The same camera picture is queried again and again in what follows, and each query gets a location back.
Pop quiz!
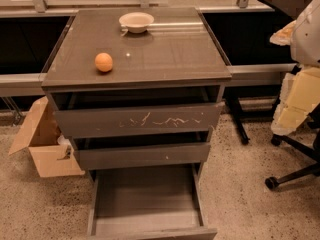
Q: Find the black office chair base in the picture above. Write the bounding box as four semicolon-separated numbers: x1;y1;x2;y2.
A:
264;103;320;191

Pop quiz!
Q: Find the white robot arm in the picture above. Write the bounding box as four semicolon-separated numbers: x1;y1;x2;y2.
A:
271;0;320;136

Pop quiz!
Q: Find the grey drawer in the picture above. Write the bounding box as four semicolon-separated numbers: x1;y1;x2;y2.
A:
50;85;225;139
75;131;210;170
87;164;217;240

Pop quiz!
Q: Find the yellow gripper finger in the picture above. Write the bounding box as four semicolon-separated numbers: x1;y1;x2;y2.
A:
270;21;296;46
271;66;320;136

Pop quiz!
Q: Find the white bowl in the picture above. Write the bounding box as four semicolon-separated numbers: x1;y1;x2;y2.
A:
119;12;154;34

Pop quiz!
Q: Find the middle grey drawer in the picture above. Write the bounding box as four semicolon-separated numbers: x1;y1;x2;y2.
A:
75;131;210;170

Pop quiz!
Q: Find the grey drawer cabinet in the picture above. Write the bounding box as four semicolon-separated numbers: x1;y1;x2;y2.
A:
40;6;233;182

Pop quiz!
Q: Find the top grey drawer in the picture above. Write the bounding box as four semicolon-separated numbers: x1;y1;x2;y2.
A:
50;85;225;139

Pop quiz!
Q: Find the orange fruit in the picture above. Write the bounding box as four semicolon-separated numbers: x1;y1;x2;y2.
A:
95;53;113;72

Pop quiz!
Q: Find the open cardboard box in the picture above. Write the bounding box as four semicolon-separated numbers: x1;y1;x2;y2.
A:
9;97;85;178

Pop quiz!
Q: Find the bottom grey drawer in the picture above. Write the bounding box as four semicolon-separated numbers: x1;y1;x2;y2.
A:
87;164;217;240

